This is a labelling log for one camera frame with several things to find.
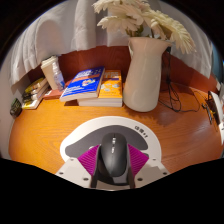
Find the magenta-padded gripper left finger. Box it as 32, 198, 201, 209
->
54, 143, 101, 189

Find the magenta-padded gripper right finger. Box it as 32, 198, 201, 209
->
127, 143, 171, 189

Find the dark grey computer mouse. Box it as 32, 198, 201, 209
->
99, 132, 129, 178

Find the white and grey mouse pad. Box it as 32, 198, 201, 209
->
59, 115, 163, 189

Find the red-brown book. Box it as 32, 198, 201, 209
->
43, 87, 66, 100

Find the dark mug with green inside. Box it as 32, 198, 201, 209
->
9, 97, 23, 118

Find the black book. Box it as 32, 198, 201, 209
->
21, 84, 50, 103

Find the white electronic device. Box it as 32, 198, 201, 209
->
206, 89, 224, 144

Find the yellow-covered book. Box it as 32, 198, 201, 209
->
23, 77, 48, 95

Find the white ceramic vase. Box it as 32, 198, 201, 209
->
122, 36, 173, 113

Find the cream lidded tumbler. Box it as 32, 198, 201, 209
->
40, 55, 63, 91

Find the white pleated curtain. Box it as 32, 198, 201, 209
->
8, 0, 214, 86

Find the white flower bouquet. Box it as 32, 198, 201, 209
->
92, 0, 197, 55

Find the black cable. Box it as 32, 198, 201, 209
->
159, 49, 214, 114

